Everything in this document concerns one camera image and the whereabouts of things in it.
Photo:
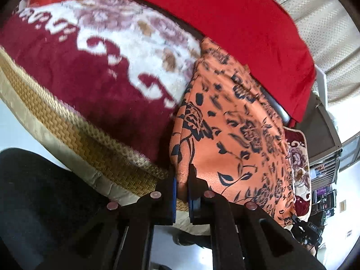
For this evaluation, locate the red blanket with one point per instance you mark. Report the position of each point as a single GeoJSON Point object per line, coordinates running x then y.
{"type": "Point", "coordinates": [225, 19]}

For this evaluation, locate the cream dotted curtain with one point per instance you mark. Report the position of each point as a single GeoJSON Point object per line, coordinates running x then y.
{"type": "Point", "coordinates": [323, 25]}

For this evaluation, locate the woven straw mat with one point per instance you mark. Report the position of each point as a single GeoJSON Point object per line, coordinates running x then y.
{"type": "Point", "coordinates": [70, 137]}

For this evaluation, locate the brown slipper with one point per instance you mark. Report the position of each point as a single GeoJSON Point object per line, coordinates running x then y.
{"type": "Point", "coordinates": [187, 239]}

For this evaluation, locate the person's black trousers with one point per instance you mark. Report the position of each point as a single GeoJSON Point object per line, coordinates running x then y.
{"type": "Point", "coordinates": [42, 202]}

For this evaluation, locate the maroon floral plush blanket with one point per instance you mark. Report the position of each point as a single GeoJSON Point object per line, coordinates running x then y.
{"type": "Point", "coordinates": [98, 84]}

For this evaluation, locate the grey cloth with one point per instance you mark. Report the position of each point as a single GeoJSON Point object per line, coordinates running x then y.
{"type": "Point", "coordinates": [278, 108]}

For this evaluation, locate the orange floral garment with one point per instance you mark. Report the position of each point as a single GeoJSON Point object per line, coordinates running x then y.
{"type": "Point", "coordinates": [233, 135]}

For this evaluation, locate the white wall socket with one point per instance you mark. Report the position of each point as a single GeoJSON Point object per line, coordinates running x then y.
{"type": "Point", "coordinates": [342, 206]}

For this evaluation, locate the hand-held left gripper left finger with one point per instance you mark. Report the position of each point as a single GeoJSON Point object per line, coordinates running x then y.
{"type": "Point", "coordinates": [172, 202]}

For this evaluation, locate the glass display cabinet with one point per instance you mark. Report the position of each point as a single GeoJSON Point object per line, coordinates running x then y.
{"type": "Point", "coordinates": [323, 199]}

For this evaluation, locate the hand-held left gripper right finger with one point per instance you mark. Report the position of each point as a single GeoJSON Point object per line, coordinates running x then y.
{"type": "Point", "coordinates": [192, 202]}

